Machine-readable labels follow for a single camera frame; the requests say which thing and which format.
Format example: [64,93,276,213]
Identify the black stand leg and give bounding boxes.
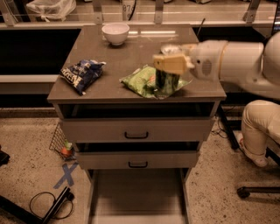
[0,187,74,224]

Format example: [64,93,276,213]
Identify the white plastic bag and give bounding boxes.
[26,0,76,22]

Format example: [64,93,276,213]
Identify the grey drawer cabinet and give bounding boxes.
[48,24,226,224]

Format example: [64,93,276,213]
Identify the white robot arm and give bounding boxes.
[153,32,280,100]

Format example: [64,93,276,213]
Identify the green soda can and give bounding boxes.
[154,43,184,96]

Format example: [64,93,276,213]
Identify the top grey drawer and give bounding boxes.
[60,118,214,143]

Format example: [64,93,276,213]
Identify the middle grey drawer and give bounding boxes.
[76,150,199,170]

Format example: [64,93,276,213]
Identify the grey drawer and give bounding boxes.
[60,118,214,143]
[76,150,199,170]

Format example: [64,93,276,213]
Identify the black cable on floor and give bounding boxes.
[29,191,75,221]

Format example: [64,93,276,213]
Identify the bottom open drawer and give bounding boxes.
[85,168,192,224]

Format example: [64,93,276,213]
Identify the white ceramic bowl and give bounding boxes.
[101,23,130,46]

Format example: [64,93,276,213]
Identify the black office chair base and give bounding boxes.
[236,148,280,199]

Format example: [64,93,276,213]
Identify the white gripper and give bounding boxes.
[153,40,228,81]

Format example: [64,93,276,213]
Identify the blue chip bag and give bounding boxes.
[59,59,106,95]

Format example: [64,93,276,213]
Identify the green chip bag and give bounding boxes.
[120,66,189,99]

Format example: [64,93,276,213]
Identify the person in beige trousers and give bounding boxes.
[241,99,280,168]

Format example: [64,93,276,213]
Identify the white red sneaker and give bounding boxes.
[237,133,268,167]

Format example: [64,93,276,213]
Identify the wire mesh basket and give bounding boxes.
[49,124,75,161]

